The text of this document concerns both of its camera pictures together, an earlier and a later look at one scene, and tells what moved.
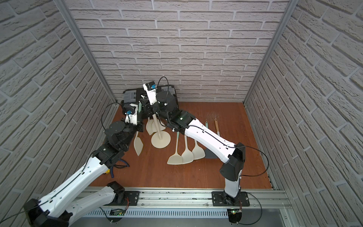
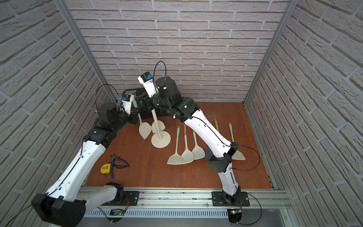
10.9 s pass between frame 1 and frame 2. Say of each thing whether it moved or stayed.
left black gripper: moved
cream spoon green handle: moved
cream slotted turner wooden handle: stayed
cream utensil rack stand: stayed
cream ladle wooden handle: stayed
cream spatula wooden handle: stayed
